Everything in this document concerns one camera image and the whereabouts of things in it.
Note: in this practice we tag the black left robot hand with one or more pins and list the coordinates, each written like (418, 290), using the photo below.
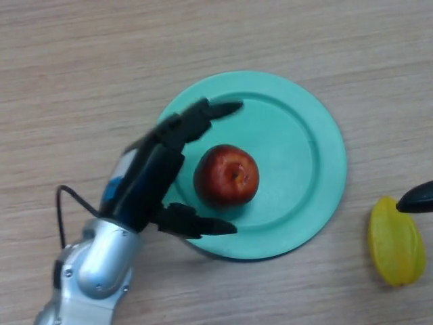
(149, 183)

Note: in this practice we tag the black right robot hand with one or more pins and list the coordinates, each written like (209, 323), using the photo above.
(419, 199)

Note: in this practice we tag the red apple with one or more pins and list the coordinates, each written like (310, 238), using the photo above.
(226, 176)

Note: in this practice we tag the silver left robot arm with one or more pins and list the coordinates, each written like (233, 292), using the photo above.
(98, 264)

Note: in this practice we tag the green round plate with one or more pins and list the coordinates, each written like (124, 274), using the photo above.
(287, 152)

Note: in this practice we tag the yellow starfruit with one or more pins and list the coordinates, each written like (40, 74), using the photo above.
(395, 250)

